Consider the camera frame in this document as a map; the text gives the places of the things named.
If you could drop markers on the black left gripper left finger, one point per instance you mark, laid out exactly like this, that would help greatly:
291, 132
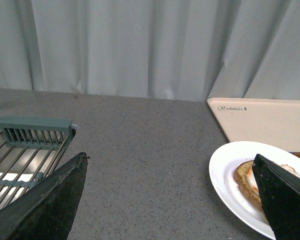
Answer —
47, 211

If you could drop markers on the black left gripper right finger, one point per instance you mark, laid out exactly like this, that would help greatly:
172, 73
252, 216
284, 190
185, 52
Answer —
279, 191

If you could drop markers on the white round plate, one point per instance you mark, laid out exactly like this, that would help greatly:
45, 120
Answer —
222, 166

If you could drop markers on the fried egg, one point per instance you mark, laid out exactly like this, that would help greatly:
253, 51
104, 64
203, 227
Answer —
288, 168

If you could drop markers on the bottom bread slice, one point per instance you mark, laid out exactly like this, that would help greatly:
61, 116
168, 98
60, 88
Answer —
243, 176

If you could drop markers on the green dish drying rack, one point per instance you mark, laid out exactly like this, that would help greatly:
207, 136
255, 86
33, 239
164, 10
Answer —
30, 150

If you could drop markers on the beige rabbit tray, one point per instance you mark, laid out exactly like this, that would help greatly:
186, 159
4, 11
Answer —
269, 121

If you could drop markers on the white curtain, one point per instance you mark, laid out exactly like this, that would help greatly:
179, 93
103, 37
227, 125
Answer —
165, 49

